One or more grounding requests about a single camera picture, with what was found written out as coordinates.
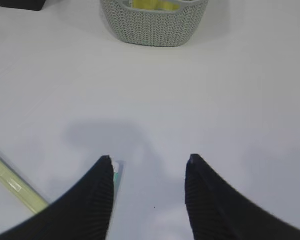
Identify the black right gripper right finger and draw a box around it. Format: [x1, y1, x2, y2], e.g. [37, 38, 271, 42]
[184, 154, 300, 240]

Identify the yellow waste paper wrapper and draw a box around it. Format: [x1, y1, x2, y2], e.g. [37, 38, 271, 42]
[131, 0, 180, 11]

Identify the black square pen holder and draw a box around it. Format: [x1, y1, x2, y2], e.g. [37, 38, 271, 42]
[0, 0, 46, 11]

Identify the yellow pen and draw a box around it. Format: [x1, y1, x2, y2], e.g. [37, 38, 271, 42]
[0, 157, 49, 214]

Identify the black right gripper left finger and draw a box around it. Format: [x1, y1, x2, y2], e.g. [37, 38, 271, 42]
[0, 155, 115, 240]

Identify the green woven plastic basket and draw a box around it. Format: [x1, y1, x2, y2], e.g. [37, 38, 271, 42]
[100, 0, 209, 48]

